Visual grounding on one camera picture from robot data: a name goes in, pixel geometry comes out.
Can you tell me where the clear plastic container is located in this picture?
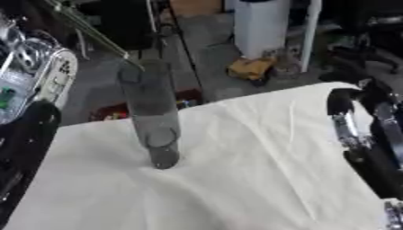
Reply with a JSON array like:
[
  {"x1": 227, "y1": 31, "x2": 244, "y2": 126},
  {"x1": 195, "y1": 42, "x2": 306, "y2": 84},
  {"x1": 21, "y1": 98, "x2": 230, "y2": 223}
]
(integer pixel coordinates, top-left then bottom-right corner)
[{"x1": 261, "y1": 46, "x2": 304, "y2": 76}]

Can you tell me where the red crate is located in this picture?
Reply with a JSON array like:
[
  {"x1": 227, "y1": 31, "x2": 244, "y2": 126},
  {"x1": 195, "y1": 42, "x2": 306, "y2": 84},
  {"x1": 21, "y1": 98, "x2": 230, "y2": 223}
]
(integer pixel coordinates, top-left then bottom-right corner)
[{"x1": 86, "y1": 88, "x2": 207, "y2": 122}]

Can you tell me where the black tripod leg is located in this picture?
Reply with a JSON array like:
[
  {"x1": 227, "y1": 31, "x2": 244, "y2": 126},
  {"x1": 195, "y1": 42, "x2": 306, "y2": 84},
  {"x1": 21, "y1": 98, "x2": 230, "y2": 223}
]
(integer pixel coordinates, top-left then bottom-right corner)
[{"x1": 165, "y1": 0, "x2": 208, "y2": 103}]

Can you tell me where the black chair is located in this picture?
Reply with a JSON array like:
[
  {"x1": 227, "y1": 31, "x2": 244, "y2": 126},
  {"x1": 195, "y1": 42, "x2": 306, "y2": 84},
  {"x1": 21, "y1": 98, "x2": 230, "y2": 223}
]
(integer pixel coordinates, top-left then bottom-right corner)
[{"x1": 316, "y1": 14, "x2": 403, "y2": 84}]

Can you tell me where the white post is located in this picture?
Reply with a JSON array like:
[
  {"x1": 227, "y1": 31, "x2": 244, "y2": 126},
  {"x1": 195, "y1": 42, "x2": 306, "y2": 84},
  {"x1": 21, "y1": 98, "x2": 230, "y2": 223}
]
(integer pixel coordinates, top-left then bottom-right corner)
[{"x1": 299, "y1": 0, "x2": 323, "y2": 74}]

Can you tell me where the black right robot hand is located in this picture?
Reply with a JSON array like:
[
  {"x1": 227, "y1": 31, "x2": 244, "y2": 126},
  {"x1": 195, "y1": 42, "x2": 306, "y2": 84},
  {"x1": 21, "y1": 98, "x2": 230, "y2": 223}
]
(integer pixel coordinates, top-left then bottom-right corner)
[{"x1": 326, "y1": 77, "x2": 403, "y2": 200}]

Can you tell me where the tan cardboard box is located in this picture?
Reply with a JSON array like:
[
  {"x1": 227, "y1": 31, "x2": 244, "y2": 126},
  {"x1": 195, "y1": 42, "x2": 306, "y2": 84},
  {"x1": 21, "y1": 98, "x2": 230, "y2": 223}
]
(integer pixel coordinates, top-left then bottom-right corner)
[{"x1": 168, "y1": 0, "x2": 226, "y2": 18}]

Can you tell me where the silver tripod leg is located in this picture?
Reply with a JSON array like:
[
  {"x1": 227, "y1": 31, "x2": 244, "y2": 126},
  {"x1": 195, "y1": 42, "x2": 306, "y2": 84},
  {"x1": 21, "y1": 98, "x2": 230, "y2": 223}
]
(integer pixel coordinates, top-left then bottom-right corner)
[{"x1": 42, "y1": 0, "x2": 147, "y2": 72}]

